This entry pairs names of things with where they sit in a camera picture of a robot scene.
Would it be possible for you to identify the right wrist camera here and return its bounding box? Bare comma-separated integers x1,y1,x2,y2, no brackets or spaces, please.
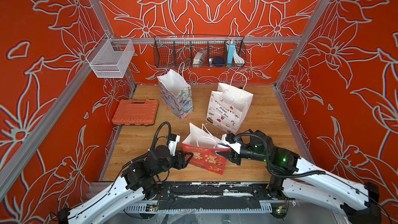
221,133,242,154

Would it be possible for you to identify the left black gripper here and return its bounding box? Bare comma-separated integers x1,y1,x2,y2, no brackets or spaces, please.
152,149,194,178

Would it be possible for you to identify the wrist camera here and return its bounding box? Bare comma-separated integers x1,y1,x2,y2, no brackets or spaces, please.
221,133,242,154
167,133,180,156

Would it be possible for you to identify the white cable in basket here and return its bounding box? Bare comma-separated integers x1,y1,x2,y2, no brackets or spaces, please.
233,48,245,66

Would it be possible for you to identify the white slotted cable duct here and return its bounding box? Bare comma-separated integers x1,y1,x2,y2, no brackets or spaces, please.
124,203,273,214

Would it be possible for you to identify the light blue box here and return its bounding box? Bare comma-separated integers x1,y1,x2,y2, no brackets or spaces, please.
226,40,235,67

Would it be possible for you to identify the black wire wall basket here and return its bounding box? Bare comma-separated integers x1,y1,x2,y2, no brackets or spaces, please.
153,35,246,68

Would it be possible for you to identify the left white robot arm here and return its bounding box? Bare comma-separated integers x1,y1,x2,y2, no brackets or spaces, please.
51,121,193,224

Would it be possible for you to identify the colourful patterned paper bag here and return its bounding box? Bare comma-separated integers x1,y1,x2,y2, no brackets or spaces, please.
157,63,193,120

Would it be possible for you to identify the white happy day paper bag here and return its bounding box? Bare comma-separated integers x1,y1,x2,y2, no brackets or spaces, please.
206,72,254,134

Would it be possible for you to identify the orange plastic tool case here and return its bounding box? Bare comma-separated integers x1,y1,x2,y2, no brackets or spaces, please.
112,99,159,126

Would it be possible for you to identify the white wire mesh basket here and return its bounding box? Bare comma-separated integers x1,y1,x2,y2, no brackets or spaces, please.
86,34,135,79

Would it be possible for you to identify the silver packet in basket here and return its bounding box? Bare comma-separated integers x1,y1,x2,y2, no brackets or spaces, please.
192,50,207,68

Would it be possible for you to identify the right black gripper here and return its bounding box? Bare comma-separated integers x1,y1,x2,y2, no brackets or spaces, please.
216,140,269,168

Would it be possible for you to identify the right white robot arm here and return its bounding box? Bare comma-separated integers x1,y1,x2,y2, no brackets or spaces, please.
217,130,382,224

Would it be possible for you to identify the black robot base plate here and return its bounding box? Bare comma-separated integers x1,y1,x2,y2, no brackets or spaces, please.
156,181,286,209

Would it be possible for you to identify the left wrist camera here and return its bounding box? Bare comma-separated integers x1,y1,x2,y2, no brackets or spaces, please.
167,133,180,156

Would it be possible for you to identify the red RICH paper bag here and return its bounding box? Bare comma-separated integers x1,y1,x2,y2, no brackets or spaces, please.
182,123,230,175

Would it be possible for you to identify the dark blue round object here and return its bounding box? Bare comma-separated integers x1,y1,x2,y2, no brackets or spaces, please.
212,56,225,67

